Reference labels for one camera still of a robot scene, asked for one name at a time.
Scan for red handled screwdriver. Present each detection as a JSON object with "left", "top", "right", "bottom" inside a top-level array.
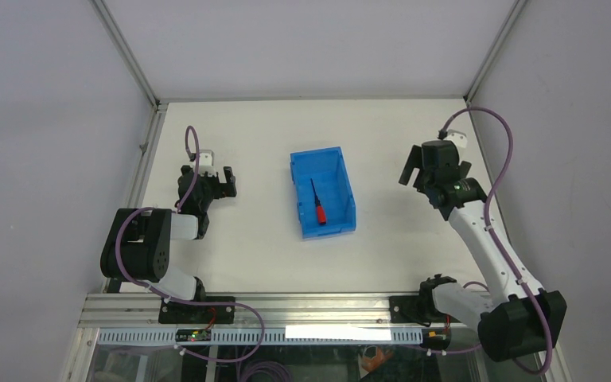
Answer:
[{"left": 310, "top": 179, "right": 327, "bottom": 226}]

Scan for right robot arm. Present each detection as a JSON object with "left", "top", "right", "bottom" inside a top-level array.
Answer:
[{"left": 396, "top": 140, "right": 567, "bottom": 361}]

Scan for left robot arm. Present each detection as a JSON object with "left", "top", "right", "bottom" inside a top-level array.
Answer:
[{"left": 99, "top": 165, "right": 237, "bottom": 323}]

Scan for blue plastic bin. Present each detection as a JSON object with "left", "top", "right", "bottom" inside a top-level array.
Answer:
[{"left": 290, "top": 146, "right": 356, "bottom": 240}]

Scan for orange object below table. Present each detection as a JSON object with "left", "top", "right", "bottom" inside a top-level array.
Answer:
[{"left": 360, "top": 346, "right": 394, "bottom": 373}]

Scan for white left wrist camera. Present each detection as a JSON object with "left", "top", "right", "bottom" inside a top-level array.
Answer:
[{"left": 194, "top": 150, "right": 218, "bottom": 177}]

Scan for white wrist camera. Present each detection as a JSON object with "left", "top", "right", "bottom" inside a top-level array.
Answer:
[
  {"left": 439, "top": 129, "right": 469, "bottom": 150},
  {"left": 194, "top": 150, "right": 218, "bottom": 177}
]

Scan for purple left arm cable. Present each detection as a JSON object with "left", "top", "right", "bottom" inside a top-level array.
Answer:
[{"left": 115, "top": 126, "right": 266, "bottom": 364}]

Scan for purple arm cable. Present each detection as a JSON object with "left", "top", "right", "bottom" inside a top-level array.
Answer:
[
  {"left": 115, "top": 126, "right": 266, "bottom": 364},
  {"left": 440, "top": 107, "right": 555, "bottom": 376}
]

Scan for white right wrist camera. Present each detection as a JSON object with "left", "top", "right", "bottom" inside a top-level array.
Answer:
[{"left": 439, "top": 129, "right": 469, "bottom": 150}]

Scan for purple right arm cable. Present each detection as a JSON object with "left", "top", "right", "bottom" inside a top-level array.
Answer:
[{"left": 440, "top": 107, "right": 555, "bottom": 376}]

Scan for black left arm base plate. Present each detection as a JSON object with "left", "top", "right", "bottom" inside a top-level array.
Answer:
[{"left": 158, "top": 295, "right": 235, "bottom": 325}]

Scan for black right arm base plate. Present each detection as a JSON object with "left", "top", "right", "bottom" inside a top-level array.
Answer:
[{"left": 388, "top": 294, "right": 446, "bottom": 327}]

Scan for aluminium front rail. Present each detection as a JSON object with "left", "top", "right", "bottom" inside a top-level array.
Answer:
[{"left": 77, "top": 292, "right": 553, "bottom": 329}]

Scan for white slotted cable duct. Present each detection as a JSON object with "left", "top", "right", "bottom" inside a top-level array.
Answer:
[{"left": 97, "top": 325, "right": 422, "bottom": 347}]

